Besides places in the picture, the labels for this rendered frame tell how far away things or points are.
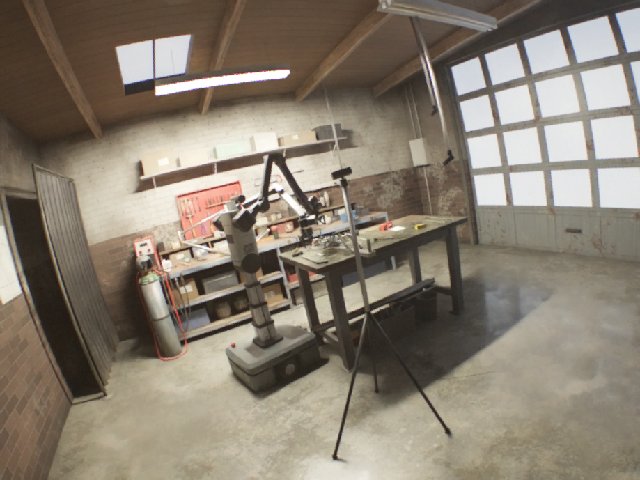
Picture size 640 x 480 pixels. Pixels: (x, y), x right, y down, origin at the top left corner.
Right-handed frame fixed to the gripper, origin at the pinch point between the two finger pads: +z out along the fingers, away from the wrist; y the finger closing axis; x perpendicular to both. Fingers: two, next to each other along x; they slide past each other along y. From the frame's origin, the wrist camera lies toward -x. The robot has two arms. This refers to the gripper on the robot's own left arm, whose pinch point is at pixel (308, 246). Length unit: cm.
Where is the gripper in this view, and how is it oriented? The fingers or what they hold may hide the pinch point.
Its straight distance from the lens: 245.9
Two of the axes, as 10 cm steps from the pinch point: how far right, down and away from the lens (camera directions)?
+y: 8.9, -2.6, 3.7
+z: 2.0, 9.6, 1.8
